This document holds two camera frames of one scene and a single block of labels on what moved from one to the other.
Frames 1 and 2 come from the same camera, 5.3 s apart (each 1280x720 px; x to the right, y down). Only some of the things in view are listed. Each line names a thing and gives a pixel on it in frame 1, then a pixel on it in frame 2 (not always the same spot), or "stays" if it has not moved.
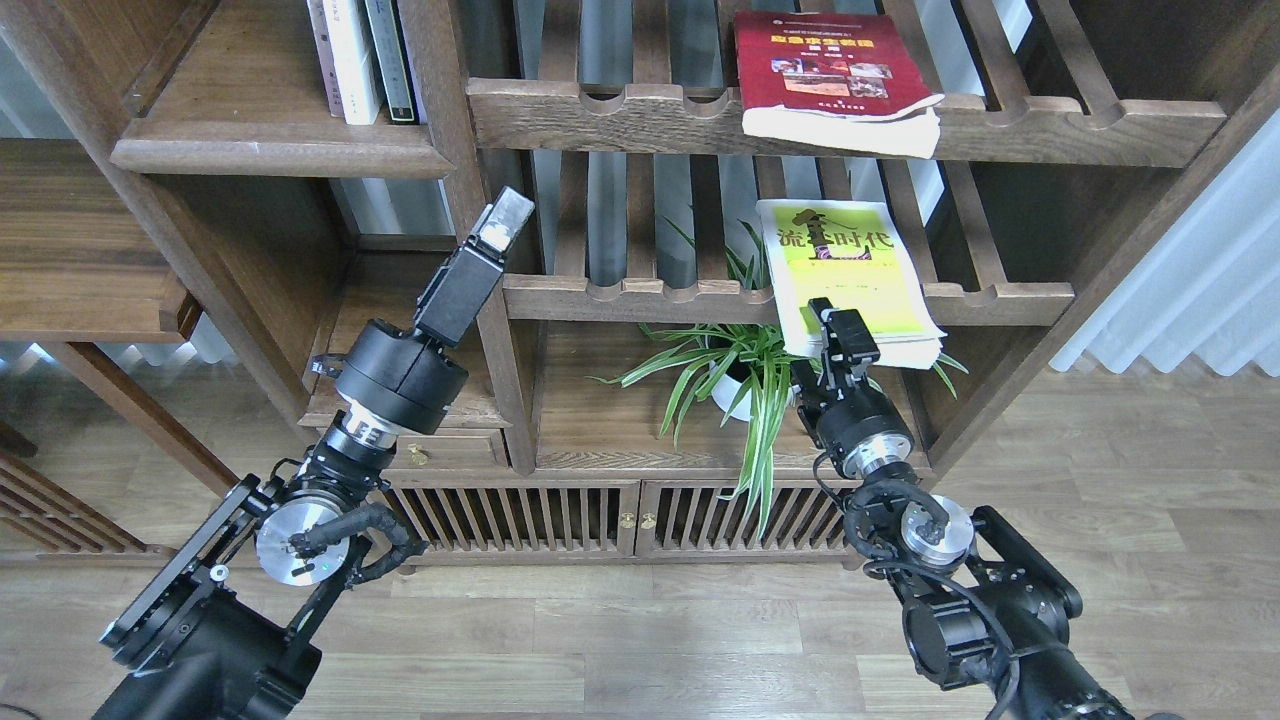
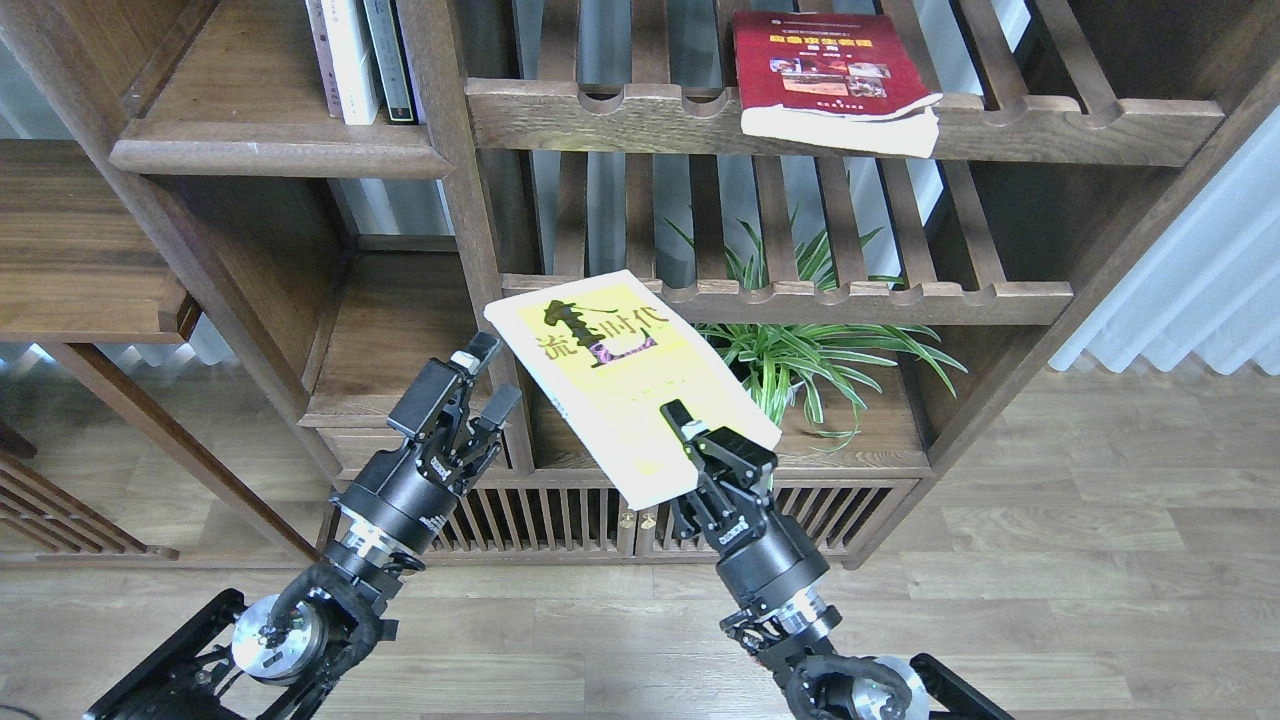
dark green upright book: (394, 59) stays
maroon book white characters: (326, 57) stays
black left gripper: (393, 379) -> (403, 500)
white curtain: (1212, 290) stays
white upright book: (354, 79) stays
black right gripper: (860, 429) -> (762, 557)
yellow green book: (854, 254) -> (609, 350)
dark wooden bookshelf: (209, 193) stays
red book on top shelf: (842, 80) stays
